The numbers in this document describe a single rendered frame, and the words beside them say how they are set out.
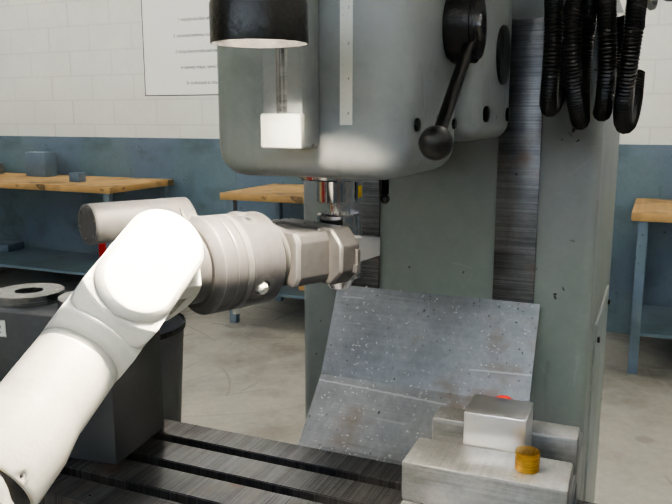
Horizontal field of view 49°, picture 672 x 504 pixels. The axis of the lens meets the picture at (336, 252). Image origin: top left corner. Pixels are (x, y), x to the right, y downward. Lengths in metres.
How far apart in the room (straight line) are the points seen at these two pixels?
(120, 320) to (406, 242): 0.67
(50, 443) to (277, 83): 0.34
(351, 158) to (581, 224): 0.50
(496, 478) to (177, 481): 0.40
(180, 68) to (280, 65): 5.36
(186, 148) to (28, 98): 1.68
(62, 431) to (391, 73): 0.38
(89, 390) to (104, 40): 5.98
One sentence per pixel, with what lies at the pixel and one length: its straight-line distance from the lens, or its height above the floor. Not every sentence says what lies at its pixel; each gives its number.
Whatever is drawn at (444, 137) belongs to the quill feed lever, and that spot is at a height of 1.35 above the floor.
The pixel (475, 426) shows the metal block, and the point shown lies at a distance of 0.75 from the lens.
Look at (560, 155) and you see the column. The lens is 1.08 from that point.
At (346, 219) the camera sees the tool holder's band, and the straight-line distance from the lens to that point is 0.75.
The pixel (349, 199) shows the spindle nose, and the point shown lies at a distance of 0.74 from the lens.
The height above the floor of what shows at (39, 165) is 0.97.
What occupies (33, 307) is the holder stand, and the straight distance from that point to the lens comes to 1.02.
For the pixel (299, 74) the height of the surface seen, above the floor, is 1.40.
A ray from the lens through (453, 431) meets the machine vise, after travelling 0.82.
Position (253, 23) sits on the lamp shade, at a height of 1.43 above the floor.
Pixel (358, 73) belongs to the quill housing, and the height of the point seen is 1.40.
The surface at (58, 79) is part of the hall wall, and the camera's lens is 6.79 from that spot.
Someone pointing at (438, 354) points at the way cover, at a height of 1.02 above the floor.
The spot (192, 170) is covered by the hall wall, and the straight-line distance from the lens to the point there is 5.95.
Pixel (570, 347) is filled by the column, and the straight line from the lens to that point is 1.12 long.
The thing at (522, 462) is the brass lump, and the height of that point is 1.06.
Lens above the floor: 1.37
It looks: 10 degrees down
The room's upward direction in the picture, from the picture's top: straight up
